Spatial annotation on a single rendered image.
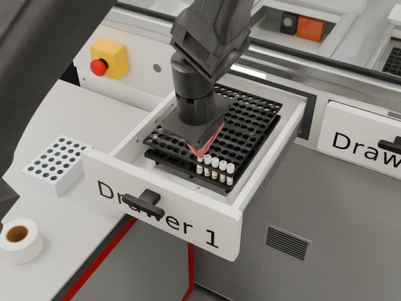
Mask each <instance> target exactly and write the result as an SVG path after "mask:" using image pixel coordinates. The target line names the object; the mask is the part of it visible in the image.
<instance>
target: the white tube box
mask: <svg viewBox="0 0 401 301"><path fill-rule="evenodd" d="M87 147H89V148H92V149H93V148H94V147H93V146H92V145H89V144H87V143H84V142H81V141H79V140H76V139H73V138H71V137H67V136H65V135H62V134H61V135H59V136H58V137H57V138H56V139H55V140H54V141H53V142H52V143H51V144H50V145H49V146H47V147H46V148H45V149H44V150H43V151H42V152H41V153H40V154H39V155H38V156H37V157H36V158H34V159H33V160H32V161H31V162H30V163H29V164H28V165H27V166H25V168H24V169H22V170H21V173H22V176H23V179H24V182H25V184H26V185H29V186H31V187H33V188H36V189H38V190H40V191H43V192H45V193H47V194H50V195H52V196H54V197H57V198H59V197H60V196H61V195H62V194H63V193H64V192H65V191H66V190H67V189H68V187H69V186H70V185H71V184H72V183H73V182H74V181H75V180H76V179H77V178H78V177H79V176H80V175H81V174H82V173H83V172H84V169H83V165H82V161H81V156H80V153H81V152H82V151H83V150H84V149H85V148H87Z"/></svg>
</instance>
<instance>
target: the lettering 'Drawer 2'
mask: <svg viewBox="0 0 401 301"><path fill-rule="evenodd" d="M338 135H341V136H344V137H345V138H346V139H347V146H346V147H343V148H342V147H339V146H336V142H337V137H338ZM332 146H333V147H336V148H339V149H347V148H348V147H349V146H350V139H349V137H347V136H346V135H344V134H341V133H338V132H336V134H335V138H334V142H333V145H332ZM358 146H363V147H364V145H363V144H358V143H356V144H355V147H354V151H353V153H354V154H355V153H356V149H357V147H358ZM368 149H373V150H375V151H376V153H373V152H370V151H367V152H365V157H366V158H367V159H374V161H376V159H377V156H378V151H377V149H375V148H372V147H368ZM367 153H371V154H374V155H375V156H374V157H373V158H370V157H368V156H367ZM393 157H394V158H393ZM392 158H393V167H395V168H397V167H398V165H399V164H400V163H401V160H400V161H399V162H398V163H397V164H396V156H395V155H392V156H391V157H390V159H389V160H388V161H387V153H386V152H384V164H386V165H387V164H388V163H389V162H390V161H391V160H392Z"/></svg>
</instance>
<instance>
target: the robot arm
mask: <svg viewBox="0 0 401 301"><path fill-rule="evenodd" d="M117 1H118V0H0V234H1V232H2V230H3V224H2V222H1V221H2V219H3V218H4V217H5V216H6V215H7V213H8V212H9V211H10V210H11V208H12V207H13V206H14V204H15V203H16V202H17V201H18V199H19V198H20V195H19V194H18V193H17V192H16V191H15V190H14V189H13V188H12V187H11V186H10V185H9V184H8V183H7V182H6V181H5V180H4V179H3V178H2V177H3V175H4V174H5V173H6V172H7V170H8V169H9V168H10V166H11V164H12V163H13V159H14V152H15V151H16V148H17V146H18V143H19V141H20V139H21V137H22V135H23V133H24V131H25V129H26V127H27V126H28V124H29V122H30V120H31V119H32V117H33V115H34V114H35V112H36V110H37V109H38V107H39V106H40V104H41V103H42V101H43V100H44V98H45V97H46V96H47V94H48V93H49V92H50V90H51V89H52V88H53V86H54V85H55V84H56V82H57V81H58V80H59V78H60V77H61V76H62V74H63V73H64V71H65V70H66V69H67V67H68V66H69V65H70V64H71V62H72V61H73V59H74V58H75V57H76V55H77V54H78V53H79V52H80V50H81V49H82V47H83V46H84V45H85V43H86V42H87V40H89V38H90V37H91V35H92V34H93V33H94V31H95V30H96V28H98V26H99V25H100V23H101V22H102V21H103V19H104V18H105V17H106V16H107V14H108V13H109V11H110V10H111V9H112V7H113V6H114V5H115V4H116V2H117ZM254 1H255V0H194V1H193V3H192V4H191V5H190V6H189V7H187V8H185V9H184V10H183V11H182V12H181V13H180V14H179V15H178V16H177V17H176V19H175V20H174V22H173V25H172V28H171V31H170V34H171V35H172V38H171V41H170V43H169V44H170V45H171V46H172V47H173V48H174V49H175V50H176V52H175V53H174V54H173V55H172V56H171V69H172V77H173V81H174V90H175V98H176V102H177V108H176V109H175V110H174V111H173V112H172V113H171V114H170V115H169V117H167V119H166V120H164V122H163V123H162V124H161V126H162V131H163V132H164V133H166V134H168V135H170V136H171V135H172V134H174V135H176V136H178V137H180V138H181V139H182V140H183V141H185V143H187V145H188V147H189V148H190V149H191V150H192V152H193V153H194V154H195V155H196V156H198V157H200V158H202V157H203V156H204V154H205V153H207V151H208V149H209V148H210V146H211V145H212V143H213V141H214V140H215V138H216V137H217V135H218V134H219V132H220V131H221V129H222V127H223V126H224V118H223V117H222V116H221V115H222V114H223V113H224V111H225V110H226V109H227V108H228V107H231V100H230V99H229V98H227V97H224V96H222V95H220V94H217V93H215V92H214V84H215V83H216V82H217V81H218V80H219V79H220V78H221V77H223V76H224V75H225V74H226V73H227V72H228V71H229V70H230V68H231V67H232V66H233V64H234V62H235V61H236V60H237V59H238V58H240V57H241V56H242V55H243V54H245V53H246V52H247V51H248V49H249V47H250V39H249V34H250V33H251V30H250V29H248V27H249V25H250V23H251V11H252V6H253V4H254ZM197 149H198V150H197Z"/></svg>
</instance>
